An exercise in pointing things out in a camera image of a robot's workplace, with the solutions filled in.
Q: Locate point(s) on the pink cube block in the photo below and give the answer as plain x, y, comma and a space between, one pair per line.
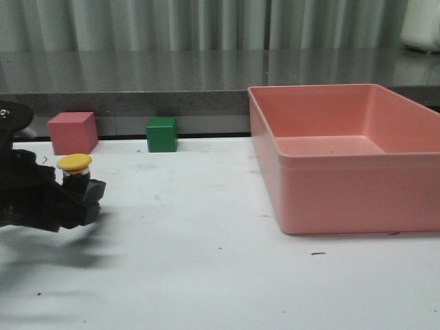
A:
73, 132

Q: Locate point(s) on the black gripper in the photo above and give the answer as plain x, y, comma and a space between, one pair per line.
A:
30, 195

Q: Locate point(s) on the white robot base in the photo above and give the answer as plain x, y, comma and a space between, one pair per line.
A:
420, 29

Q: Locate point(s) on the yellow push button switch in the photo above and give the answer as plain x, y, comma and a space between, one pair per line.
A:
75, 168

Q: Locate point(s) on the pink plastic bin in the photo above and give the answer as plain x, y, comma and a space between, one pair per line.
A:
346, 158

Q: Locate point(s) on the green cube block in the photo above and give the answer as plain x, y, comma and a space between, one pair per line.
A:
161, 134

